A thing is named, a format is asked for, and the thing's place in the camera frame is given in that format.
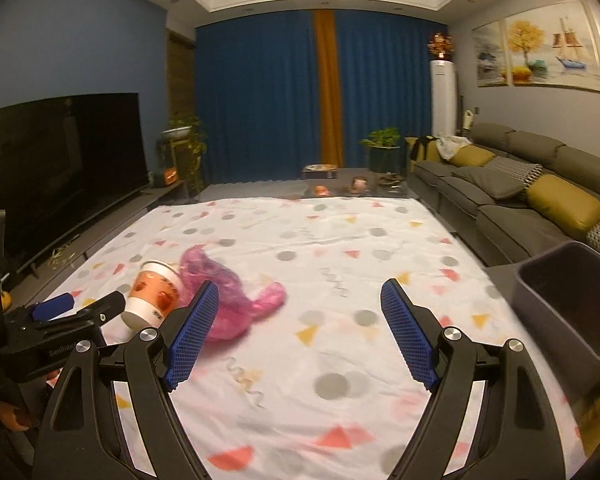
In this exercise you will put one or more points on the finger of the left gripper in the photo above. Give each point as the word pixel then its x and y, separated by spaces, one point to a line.
pixel 93 316
pixel 50 308

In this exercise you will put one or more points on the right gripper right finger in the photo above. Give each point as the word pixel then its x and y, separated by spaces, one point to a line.
pixel 516 434

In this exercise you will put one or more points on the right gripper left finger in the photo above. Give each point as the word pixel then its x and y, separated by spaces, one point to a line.
pixel 81 434

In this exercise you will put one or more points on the white orange paper cup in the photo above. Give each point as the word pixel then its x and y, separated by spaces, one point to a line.
pixel 155 293

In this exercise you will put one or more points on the pink foam fruit net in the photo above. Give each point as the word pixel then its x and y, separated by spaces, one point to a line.
pixel 236 310

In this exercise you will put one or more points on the dark grey trash bin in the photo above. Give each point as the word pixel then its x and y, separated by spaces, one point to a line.
pixel 557 298

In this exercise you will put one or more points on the grey tv cabinet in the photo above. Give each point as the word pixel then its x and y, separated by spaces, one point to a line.
pixel 41 278

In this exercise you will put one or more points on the black flat screen television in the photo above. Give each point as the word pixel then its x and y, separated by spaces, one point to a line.
pixel 64 161

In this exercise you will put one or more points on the plant on corner stand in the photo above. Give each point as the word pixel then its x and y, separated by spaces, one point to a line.
pixel 182 146

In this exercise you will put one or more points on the patterned white tablecloth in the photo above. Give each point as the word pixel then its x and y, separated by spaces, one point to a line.
pixel 319 389

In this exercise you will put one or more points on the yellow sofa cushion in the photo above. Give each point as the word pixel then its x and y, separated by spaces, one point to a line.
pixel 573 210

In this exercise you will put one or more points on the grey sectional sofa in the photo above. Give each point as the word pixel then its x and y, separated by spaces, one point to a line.
pixel 499 231

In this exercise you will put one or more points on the grey sofa cushion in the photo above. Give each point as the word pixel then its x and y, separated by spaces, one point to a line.
pixel 494 183

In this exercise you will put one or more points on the dark coffee table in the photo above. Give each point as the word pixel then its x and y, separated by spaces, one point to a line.
pixel 329 181

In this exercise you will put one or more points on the black white patterned cushion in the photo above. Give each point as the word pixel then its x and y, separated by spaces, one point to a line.
pixel 525 172

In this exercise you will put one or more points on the blue curtain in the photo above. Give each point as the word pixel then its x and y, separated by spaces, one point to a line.
pixel 279 91

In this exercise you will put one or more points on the far yellow cushion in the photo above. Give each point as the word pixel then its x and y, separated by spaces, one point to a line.
pixel 471 156

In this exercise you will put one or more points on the white cloth on sofa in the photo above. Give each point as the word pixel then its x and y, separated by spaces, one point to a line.
pixel 449 146

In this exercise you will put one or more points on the green potted plant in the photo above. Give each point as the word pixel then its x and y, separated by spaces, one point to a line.
pixel 383 150

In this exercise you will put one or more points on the orange curtain strip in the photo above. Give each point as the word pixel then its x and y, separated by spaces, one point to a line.
pixel 329 91

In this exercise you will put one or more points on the white standing air conditioner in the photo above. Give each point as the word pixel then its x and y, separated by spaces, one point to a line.
pixel 443 98

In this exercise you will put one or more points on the sailing ship tree painting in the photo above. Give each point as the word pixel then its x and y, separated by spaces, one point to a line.
pixel 553 46

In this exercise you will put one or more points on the small grey landscape painting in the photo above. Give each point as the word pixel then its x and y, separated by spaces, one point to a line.
pixel 490 55

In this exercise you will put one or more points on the red flower decoration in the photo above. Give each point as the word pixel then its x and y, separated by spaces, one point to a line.
pixel 441 46

